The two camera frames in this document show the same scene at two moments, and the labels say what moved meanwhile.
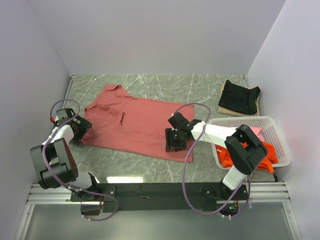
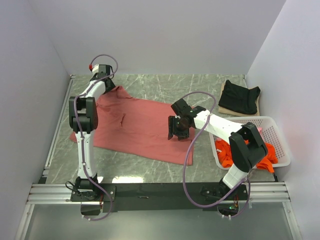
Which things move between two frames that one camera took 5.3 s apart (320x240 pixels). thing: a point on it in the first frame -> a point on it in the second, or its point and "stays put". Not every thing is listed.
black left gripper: (84, 126) -> (112, 85)
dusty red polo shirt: (132, 125) stays put
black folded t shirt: (239, 98) stays put
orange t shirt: (266, 165) stays put
